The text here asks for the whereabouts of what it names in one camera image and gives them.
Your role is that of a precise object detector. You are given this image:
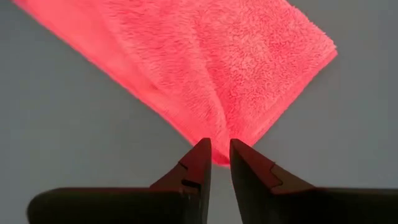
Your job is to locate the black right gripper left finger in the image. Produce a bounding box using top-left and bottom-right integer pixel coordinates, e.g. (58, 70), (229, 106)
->
(26, 138), (213, 224)

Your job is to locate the pink terry towel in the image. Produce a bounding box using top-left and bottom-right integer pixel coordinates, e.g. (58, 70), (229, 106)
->
(12, 0), (339, 167)

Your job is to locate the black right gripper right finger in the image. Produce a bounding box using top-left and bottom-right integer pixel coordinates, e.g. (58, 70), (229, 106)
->
(229, 138), (398, 224)

